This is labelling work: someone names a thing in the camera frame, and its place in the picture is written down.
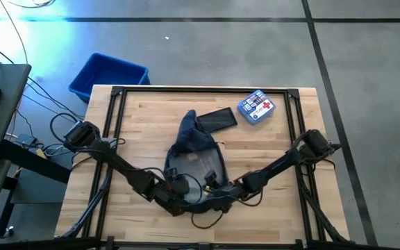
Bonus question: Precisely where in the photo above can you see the black power adapter box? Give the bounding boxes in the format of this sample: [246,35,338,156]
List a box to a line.
[15,133,36,147]

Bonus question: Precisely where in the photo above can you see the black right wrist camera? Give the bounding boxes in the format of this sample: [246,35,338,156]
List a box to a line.
[205,169,219,189]

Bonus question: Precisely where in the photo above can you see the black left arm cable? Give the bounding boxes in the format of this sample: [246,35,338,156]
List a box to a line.
[49,112,83,144]

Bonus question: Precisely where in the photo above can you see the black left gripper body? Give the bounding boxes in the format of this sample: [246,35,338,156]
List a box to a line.
[156,167,191,217]

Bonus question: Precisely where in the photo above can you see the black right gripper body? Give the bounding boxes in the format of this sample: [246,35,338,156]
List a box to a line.
[207,185,245,213]

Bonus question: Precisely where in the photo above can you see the blue first aid kit box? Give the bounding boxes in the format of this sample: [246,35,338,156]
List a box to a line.
[237,89,277,126]

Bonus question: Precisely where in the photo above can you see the blue plastic bin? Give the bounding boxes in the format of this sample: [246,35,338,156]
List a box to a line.
[68,52,151,104]

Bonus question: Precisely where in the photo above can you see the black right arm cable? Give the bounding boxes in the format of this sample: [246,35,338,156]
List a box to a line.
[190,210,224,231]

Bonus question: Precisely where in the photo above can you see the black aluminium table frame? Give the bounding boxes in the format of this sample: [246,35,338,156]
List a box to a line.
[58,85,352,250]

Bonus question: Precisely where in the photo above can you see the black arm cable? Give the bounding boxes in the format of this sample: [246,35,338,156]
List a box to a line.
[49,112,83,144]
[190,210,224,231]

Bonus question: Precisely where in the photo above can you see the navy blue backpack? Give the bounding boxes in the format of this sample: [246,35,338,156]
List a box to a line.
[162,109,231,215]

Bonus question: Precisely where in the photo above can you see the white floor cable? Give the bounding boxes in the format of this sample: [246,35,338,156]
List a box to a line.
[0,0,30,65]

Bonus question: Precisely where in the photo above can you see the black floor cable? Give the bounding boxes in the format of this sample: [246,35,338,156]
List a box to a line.
[0,32,85,128]

